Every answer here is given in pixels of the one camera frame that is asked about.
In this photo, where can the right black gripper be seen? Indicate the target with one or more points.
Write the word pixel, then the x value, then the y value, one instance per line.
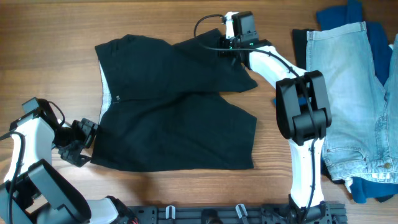
pixel 222 42

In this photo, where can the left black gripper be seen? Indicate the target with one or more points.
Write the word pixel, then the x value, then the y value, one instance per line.
pixel 88 129

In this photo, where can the black shorts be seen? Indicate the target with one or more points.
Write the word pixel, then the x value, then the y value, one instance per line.
pixel 166 110

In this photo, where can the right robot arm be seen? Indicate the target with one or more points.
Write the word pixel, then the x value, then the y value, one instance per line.
pixel 302 113

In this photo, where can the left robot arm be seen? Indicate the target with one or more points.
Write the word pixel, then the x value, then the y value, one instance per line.
pixel 33 191

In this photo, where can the black garment under pile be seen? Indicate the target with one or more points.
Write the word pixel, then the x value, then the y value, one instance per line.
pixel 299 39

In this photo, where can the light blue denim shorts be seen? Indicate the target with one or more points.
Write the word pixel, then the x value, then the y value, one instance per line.
pixel 362 139

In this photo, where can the blue garment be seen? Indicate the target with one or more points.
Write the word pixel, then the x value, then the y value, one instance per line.
pixel 337 16

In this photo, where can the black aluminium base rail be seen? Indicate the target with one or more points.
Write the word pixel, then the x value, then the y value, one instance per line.
pixel 265 214

